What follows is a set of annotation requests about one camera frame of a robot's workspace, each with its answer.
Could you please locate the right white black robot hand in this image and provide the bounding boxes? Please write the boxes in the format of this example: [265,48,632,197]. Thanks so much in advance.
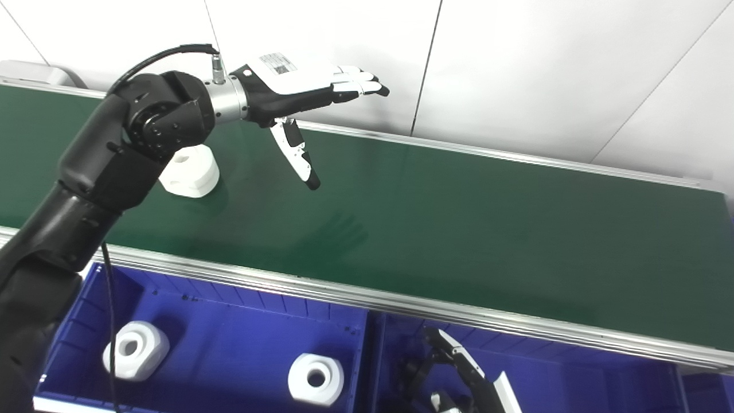
[424,327,523,413]

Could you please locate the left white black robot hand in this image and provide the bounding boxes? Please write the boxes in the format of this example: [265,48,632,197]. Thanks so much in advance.
[229,52,391,191]

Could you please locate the white ring part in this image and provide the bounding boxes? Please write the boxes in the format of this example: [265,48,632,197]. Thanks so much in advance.
[287,353,346,407]
[102,320,171,383]
[158,143,221,199]

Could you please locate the black flanged part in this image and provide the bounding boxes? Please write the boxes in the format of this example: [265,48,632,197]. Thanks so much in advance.
[400,356,442,411]

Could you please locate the blue bin with black parts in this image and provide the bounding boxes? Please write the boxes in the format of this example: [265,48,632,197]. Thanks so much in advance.
[366,310,687,413]

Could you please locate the green conveyor belt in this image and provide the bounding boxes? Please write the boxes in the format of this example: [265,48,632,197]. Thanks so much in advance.
[0,75,734,375]
[0,85,734,352]

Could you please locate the empty blue bin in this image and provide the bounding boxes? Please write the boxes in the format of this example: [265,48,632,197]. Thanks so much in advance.
[677,364,734,413]

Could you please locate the grey conveyor motor housing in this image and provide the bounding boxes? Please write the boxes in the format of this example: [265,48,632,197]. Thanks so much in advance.
[0,59,88,90]

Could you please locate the blue bin with white parts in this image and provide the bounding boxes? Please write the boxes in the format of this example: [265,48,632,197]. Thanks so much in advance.
[33,261,371,413]

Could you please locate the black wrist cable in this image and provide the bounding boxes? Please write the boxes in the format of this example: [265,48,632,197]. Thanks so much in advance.
[99,44,226,413]

